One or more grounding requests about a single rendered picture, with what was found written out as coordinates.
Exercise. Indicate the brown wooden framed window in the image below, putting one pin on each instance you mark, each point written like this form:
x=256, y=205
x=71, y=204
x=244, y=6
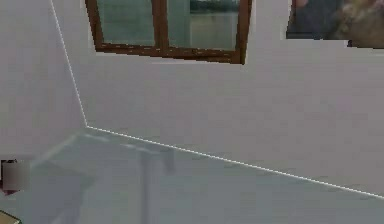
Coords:
x=161, y=30

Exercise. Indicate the grey dark red box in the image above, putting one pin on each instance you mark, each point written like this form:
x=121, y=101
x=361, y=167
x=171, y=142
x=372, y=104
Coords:
x=15, y=175

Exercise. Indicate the tan wooden furniture corner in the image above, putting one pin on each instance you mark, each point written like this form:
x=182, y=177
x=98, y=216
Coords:
x=7, y=218

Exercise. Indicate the dark framed wall picture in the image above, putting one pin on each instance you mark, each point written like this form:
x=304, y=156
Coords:
x=333, y=20

